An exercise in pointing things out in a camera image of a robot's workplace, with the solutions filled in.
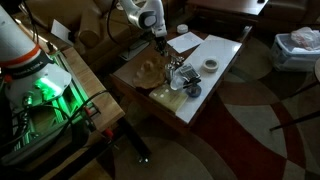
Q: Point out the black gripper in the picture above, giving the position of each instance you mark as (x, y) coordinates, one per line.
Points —
(160, 40)

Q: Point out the metallic measuring spoon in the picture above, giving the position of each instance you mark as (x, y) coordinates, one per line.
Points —
(165, 53)

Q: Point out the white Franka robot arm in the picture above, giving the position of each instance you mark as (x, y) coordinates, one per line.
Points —
(23, 66)

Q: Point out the shiny crumpled metal object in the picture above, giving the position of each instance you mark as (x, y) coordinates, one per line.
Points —
(176, 60)

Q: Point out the silver metal can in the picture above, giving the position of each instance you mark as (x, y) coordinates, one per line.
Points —
(169, 70)

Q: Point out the white paper sheet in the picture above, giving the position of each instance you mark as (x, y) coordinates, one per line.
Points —
(185, 41)

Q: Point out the grey flat device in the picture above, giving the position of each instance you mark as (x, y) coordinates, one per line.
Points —
(135, 49)

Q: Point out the crumpled tan paper bag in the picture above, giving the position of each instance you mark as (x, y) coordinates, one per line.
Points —
(150, 75)

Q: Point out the grey calculator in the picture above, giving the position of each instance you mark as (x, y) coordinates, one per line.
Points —
(189, 71)

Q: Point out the brown wooden coffee table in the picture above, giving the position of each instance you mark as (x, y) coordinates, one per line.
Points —
(133, 71)

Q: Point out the black glasses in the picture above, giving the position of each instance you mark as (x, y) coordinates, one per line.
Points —
(193, 82)

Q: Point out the yellow-green book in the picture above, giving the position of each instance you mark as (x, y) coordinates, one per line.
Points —
(168, 97)

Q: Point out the white tape roll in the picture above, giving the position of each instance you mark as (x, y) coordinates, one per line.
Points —
(210, 64)

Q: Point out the blue round disc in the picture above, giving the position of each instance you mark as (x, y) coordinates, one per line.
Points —
(194, 91)

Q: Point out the white rectangular board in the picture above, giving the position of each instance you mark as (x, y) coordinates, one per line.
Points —
(220, 53)

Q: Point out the brown cylindrical bolster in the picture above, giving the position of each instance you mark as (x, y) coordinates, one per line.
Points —
(88, 30)

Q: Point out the dark wooden side table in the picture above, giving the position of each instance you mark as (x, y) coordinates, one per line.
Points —
(230, 6)

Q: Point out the wooden robot mounting table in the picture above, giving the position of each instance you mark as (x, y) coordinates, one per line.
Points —
(96, 96)

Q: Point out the black table leg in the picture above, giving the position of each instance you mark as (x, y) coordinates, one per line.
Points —
(133, 136)

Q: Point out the red clamp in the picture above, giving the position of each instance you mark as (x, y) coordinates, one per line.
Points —
(108, 133)
(89, 116)

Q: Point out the white card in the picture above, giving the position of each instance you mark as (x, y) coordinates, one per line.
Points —
(61, 31)

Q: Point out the red and beige patterned rug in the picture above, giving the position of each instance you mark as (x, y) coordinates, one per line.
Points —
(253, 133)

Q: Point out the translucent plastic storage bin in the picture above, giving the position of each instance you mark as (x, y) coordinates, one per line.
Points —
(290, 56)

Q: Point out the white plastic bag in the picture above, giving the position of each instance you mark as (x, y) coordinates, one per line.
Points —
(306, 37)

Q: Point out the dark chair leg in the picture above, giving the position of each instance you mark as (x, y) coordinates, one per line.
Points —
(305, 88)
(296, 119)

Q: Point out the aluminium rail frame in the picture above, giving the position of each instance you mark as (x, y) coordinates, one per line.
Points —
(63, 110)

